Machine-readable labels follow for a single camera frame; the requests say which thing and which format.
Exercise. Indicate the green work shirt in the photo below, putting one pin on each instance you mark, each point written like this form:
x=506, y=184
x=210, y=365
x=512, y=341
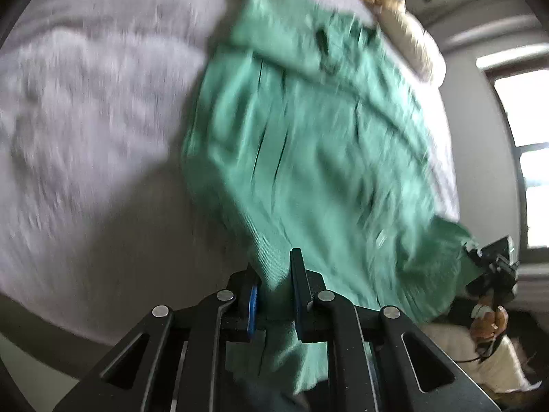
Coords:
x=306, y=135

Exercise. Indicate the white right sleeve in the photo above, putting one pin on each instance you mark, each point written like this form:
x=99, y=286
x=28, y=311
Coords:
x=501, y=373

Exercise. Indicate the person's right hand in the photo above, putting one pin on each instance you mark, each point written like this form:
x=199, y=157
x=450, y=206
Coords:
x=489, y=321

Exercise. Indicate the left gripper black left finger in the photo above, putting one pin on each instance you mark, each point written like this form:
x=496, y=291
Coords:
x=172, y=360

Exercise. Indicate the lavender bed blanket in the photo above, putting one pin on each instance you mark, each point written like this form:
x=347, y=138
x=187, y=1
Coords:
x=98, y=224

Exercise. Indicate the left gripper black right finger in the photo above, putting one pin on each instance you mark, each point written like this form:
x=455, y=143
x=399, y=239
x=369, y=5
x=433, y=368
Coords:
x=378, y=360

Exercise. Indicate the bright window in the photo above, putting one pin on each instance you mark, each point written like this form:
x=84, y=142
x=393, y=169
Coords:
x=518, y=78

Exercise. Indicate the beige crumpled quilt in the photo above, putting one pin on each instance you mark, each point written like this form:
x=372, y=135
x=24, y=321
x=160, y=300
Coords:
x=411, y=40

